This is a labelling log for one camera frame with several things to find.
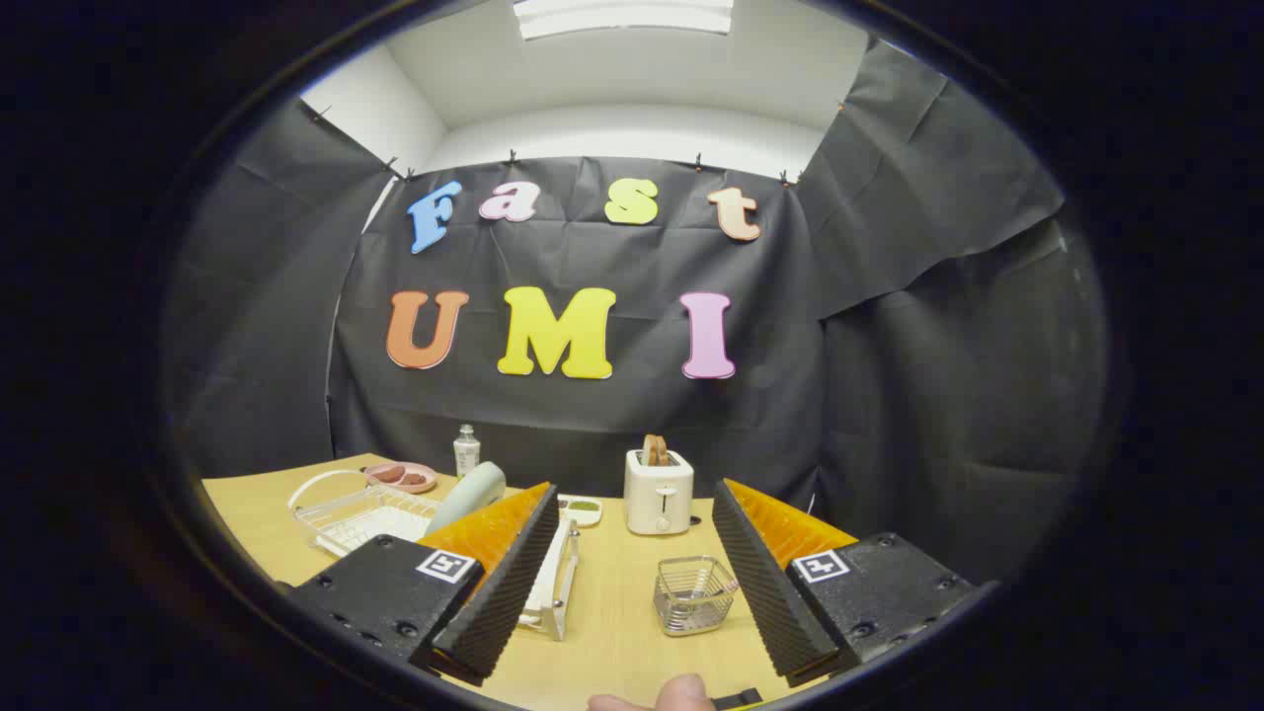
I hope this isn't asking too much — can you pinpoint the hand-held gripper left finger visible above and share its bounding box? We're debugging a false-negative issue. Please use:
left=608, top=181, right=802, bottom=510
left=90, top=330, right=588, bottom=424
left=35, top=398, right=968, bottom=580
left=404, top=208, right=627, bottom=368
left=286, top=482, right=561, bottom=687

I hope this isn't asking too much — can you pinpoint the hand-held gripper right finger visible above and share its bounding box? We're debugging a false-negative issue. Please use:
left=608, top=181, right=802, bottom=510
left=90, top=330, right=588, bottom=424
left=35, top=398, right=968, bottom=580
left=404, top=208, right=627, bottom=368
left=711, top=479, right=979, bottom=689

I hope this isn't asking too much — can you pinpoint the metal wire basket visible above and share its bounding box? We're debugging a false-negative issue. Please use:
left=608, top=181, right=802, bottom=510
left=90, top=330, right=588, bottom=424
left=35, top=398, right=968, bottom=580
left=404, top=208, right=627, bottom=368
left=653, top=556, right=740, bottom=637

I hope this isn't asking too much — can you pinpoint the pale green plate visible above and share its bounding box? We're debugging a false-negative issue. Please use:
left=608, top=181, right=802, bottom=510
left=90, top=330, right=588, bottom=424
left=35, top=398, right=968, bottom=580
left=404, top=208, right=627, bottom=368
left=427, top=461, right=508, bottom=534

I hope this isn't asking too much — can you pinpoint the white wire dish rack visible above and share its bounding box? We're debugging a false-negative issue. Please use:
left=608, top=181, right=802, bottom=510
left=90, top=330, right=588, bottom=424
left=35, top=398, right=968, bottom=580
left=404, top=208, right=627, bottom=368
left=288, top=470, right=582, bottom=641

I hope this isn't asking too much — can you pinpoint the pink plate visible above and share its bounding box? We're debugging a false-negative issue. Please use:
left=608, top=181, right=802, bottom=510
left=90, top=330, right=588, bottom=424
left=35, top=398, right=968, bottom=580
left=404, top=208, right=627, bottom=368
left=363, top=462, right=437, bottom=495

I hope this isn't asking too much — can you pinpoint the white toaster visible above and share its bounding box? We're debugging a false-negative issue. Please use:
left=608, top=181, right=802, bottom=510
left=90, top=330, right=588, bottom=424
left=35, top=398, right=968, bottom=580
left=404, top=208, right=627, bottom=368
left=623, top=449, right=695, bottom=536

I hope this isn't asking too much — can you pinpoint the black backdrop cloth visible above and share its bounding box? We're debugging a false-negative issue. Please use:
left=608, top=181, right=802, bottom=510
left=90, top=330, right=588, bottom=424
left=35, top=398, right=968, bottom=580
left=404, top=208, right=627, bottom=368
left=163, top=39, right=1107, bottom=593

